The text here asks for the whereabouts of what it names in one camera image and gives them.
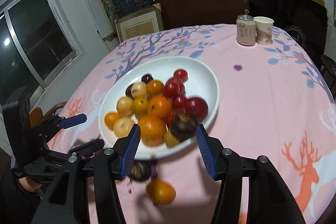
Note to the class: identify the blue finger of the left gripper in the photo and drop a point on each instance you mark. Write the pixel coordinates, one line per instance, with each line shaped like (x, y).
(72, 121)
(87, 150)

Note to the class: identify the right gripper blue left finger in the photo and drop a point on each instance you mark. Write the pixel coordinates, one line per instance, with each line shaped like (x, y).
(128, 149)

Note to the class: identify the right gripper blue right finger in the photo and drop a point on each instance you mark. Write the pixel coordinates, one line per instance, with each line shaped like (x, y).
(204, 145)

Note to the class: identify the small orange mandarin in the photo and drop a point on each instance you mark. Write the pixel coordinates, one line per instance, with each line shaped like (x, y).
(111, 118)

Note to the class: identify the small tan longan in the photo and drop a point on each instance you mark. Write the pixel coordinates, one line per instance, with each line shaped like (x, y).
(170, 139)

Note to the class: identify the large orange mandarin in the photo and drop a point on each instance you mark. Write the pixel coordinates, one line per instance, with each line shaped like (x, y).
(153, 130)

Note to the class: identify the large red plum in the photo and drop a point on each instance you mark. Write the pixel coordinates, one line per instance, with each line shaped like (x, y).
(196, 107)

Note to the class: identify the greenish yellow plum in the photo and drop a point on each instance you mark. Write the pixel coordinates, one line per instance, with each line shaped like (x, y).
(139, 106)

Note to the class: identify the pale yellow speckled melon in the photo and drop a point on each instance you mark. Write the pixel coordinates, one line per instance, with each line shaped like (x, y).
(138, 90)

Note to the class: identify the yellow orange plum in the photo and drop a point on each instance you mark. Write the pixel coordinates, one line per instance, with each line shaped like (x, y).
(154, 87)

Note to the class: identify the red cherry tomato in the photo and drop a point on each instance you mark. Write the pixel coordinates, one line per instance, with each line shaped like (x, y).
(181, 74)

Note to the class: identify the dark red cherry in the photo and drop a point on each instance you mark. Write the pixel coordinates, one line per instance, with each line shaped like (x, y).
(147, 78)

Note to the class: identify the pale yellow round fruit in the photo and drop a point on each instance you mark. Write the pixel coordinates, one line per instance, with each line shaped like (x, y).
(124, 106)

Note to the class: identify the dark purple passion fruit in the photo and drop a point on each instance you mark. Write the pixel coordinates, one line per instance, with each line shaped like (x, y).
(128, 91)

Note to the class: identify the person left hand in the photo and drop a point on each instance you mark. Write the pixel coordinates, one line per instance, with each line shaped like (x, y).
(29, 184)

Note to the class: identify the wooden armchair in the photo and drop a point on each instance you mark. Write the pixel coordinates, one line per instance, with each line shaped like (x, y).
(37, 116)

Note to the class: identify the pink deer print tablecloth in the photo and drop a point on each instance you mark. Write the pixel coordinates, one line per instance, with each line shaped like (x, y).
(273, 102)

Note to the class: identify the left sliding window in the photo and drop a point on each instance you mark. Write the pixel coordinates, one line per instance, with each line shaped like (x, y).
(37, 44)

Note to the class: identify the framed picture on floor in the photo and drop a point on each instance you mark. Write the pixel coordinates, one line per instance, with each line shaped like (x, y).
(142, 22)

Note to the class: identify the pink beverage can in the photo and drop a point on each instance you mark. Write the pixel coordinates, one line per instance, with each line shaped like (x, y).
(246, 30)

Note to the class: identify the dark wooden chair back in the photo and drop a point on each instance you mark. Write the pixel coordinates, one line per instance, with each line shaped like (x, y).
(185, 13)

